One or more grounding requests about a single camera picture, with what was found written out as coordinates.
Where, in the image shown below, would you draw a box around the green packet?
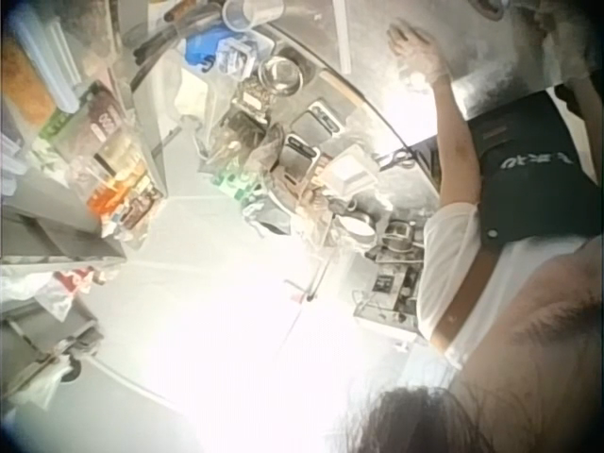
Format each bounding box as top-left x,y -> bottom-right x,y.
210,168 -> 261,200

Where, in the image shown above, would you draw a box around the clear plastic measuring cup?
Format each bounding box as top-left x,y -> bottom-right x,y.
222,0 -> 287,32

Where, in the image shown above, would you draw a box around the black scissors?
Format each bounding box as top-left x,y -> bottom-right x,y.
374,147 -> 417,172

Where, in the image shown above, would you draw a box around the clear plastic storage box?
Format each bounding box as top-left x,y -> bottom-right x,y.
214,30 -> 276,73

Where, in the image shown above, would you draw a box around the shelf with packaged goods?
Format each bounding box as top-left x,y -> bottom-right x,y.
0,0 -> 170,266

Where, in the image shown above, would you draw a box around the crate of kitchen items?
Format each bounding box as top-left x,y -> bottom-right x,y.
352,253 -> 425,342

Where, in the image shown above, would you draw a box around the dark long utensil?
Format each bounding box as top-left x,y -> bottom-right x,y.
133,25 -> 191,65

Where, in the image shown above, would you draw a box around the white plastic box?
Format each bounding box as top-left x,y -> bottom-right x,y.
324,143 -> 379,195

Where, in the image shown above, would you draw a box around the clear bag of dried goods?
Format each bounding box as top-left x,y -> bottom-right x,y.
201,109 -> 285,176

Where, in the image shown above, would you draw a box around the blue packet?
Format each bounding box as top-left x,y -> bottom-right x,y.
183,25 -> 228,73

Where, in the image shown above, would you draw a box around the white plastic strip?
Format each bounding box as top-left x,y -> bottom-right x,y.
331,0 -> 353,76

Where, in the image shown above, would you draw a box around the person's right hand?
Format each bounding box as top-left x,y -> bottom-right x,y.
521,0 -> 594,82

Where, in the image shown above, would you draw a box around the person's left hand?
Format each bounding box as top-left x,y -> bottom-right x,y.
387,18 -> 453,87

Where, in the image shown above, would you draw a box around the trolley with plastic bags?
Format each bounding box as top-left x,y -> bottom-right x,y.
0,263 -> 106,412

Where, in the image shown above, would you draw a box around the steel pot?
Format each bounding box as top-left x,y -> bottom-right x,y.
336,211 -> 378,244
380,219 -> 420,252

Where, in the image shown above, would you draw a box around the steel bowl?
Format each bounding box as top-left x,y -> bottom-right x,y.
258,55 -> 304,94

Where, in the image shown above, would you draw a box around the black kitchen scale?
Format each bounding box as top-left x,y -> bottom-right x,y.
289,97 -> 343,139
277,133 -> 323,191

